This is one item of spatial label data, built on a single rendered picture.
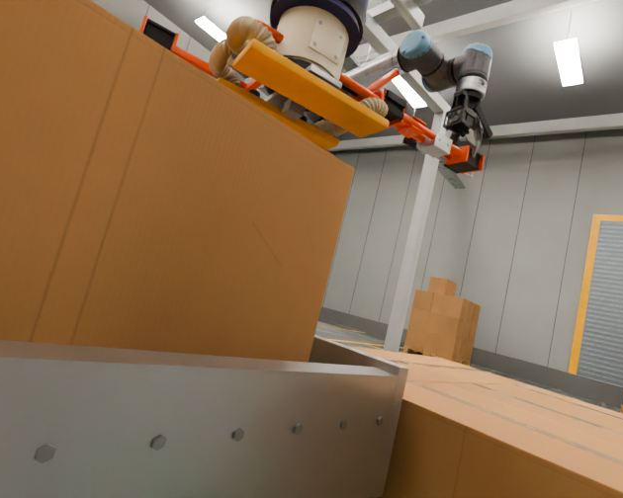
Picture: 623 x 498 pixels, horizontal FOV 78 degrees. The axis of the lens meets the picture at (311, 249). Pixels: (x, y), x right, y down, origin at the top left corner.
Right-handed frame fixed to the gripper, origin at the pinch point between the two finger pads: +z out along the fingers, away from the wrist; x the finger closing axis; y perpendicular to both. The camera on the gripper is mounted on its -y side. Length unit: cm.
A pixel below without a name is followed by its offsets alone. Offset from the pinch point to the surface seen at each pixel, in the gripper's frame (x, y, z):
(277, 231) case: 23, 65, 44
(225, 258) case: 25, 73, 51
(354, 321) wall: -870, -660, 98
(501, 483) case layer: 46, 29, 73
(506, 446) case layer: 46, 29, 68
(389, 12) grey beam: -175, -73, -201
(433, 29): -431, -343, -486
